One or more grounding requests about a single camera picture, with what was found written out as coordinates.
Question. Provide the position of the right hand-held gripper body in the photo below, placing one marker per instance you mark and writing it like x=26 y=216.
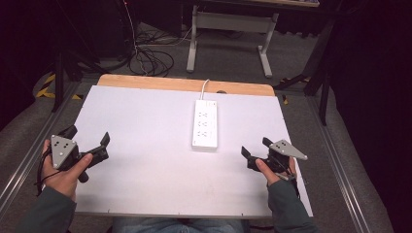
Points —
x=285 y=149

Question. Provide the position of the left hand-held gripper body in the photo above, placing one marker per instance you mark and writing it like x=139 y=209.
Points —
x=61 y=149

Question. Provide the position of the person's right hand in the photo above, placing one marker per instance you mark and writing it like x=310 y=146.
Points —
x=273 y=176

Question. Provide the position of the person's left hand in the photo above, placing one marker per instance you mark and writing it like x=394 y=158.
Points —
x=63 y=181

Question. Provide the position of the white power strip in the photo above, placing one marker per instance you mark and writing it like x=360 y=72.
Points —
x=205 y=125

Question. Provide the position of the black metal stand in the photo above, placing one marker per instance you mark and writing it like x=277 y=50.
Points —
x=320 y=74
x=60 y=74

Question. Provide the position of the person's legs in jeans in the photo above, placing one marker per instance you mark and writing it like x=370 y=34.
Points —
x=178 y=225

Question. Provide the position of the wooden desk top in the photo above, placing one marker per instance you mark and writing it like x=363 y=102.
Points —
x=285 y=2

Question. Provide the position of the aluminium rail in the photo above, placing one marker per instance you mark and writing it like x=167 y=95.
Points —
x=35 y=147
x=336 y=161

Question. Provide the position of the white metal desk frame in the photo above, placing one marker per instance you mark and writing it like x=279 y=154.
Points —
x=231 y=22

